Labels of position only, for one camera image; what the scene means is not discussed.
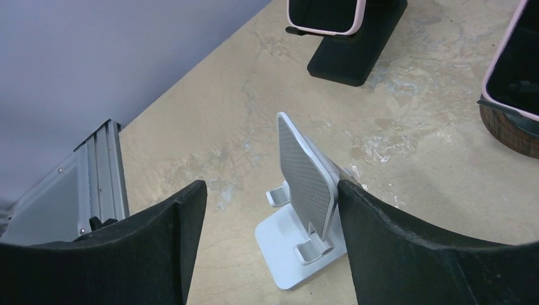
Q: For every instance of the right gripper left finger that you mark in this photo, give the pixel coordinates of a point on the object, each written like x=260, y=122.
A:
x=147, y=258

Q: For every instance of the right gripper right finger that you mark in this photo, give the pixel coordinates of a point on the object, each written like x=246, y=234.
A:
x=397, y=258

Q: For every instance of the silver phone stand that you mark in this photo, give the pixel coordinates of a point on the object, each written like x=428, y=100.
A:
x=305, y=234

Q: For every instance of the pink phone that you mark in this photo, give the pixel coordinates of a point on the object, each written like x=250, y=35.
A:
x=325, y=17
x=511, y=79

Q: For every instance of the brown round phone stand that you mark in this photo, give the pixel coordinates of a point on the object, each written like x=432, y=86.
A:
x=517, y=132

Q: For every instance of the black folding phone stand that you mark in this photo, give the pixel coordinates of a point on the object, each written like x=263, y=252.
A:
x=350, y=59

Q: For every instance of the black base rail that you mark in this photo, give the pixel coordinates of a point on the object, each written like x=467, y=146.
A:
x=89, y=183

